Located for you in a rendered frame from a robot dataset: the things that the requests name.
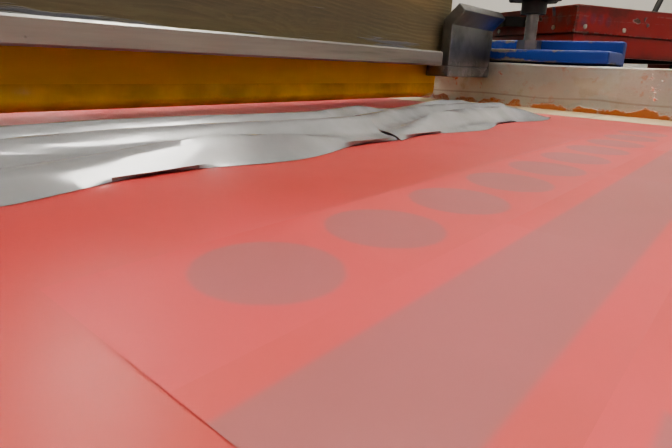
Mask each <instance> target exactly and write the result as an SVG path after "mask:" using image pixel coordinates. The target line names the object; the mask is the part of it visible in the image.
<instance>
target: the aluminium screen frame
mask: <svg viewBox="0 0 672 448"><path fill-rule="evenodd" d="M488 68H489V70H488V77H442V76H435V80H434V91H433V94H432V95H431V96H423V98H434V99H444V100H465V101H467V102H477V103H487V102H501V103H503V104H504V105H509V106H520V107H530V108H541V109H552V110H562V111H573V112H584V113H595V114H605V115H616V116H627V117H638V118H648V119H659V120H670V121H672V69H661V68H635V67H610V66H584V65H558V64H533V63H507V62H489V67H488Z"/></svg>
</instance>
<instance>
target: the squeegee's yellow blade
mask: <svg viewBox="0 0 672 448"><path fill-rule="evenodd" d="M426 67H427V65H410V64H388V63H367V62H345V61H324V60H302V59H281V58H260V57H238V56H217V55H195V54H174V53H152V52H131V51H110V50H88V49H67V48H45V47H24V46H2V45H0V84H277V83H434V80H435V76H427V75H426Z"/></svg>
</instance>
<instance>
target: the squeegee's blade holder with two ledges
mask: <svg viewBox="0 0 672 448"><path fill-rule="evenodd" d="M0 45H2V46H24V47H45V48H67V49H88V50H110V51H131V52H152V53H174V54H195V55H217V56H238V57H260V58H281V59H302V60H324V61H345V62H367V63H388V64H410V65H431V66H441V65H442V60H443V52H442V51H432V50H421V49H410V48H398V47H387V46H376V45H365V44H354V43H342V42H331V41H320V40H309V39H298V38H286V37H275V36H264V35H253V34H241V33H230V32H219V31H208V30H197V29H185V28H174V27H163V26H152V25H141V24H129V23H118V22H107V21H96V20H85V19H73V18H62V17H51V16H40V15H29V14H17V13H6V12H0Z"/></svg>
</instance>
